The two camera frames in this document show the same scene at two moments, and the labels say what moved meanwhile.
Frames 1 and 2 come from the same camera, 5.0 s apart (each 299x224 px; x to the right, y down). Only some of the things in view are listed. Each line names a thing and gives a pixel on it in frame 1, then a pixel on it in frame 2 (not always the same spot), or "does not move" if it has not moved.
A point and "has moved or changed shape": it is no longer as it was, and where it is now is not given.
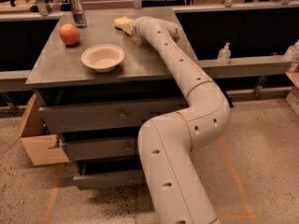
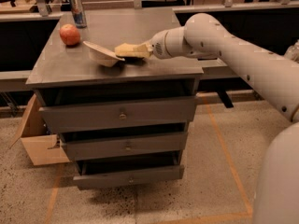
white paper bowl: [103, 57] has moved or changed shape
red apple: [69, 35] does not move
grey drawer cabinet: [96, 86] does not move
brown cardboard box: [43, 146] does not move
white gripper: [135, 27] → [158, 47]
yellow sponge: [124, 23] → [133, 50]
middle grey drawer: [101, 148] does not move
